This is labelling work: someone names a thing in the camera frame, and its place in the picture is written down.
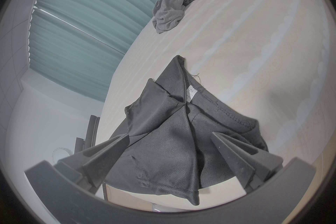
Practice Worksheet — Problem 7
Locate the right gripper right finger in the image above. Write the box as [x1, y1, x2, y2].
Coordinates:
[211, 132, 284, 189]

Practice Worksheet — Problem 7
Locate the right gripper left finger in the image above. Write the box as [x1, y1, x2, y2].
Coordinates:
[56, 134, 130, 194]

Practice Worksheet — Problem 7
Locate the black T-shirt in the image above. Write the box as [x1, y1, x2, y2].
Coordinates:
[104, 55, 269, 206]

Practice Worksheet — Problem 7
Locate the bed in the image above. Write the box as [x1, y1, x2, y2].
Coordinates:
[96, 0, 334, 211]

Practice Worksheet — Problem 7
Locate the grey garment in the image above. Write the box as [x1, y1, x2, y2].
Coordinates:
[152, 0, 187, 34]

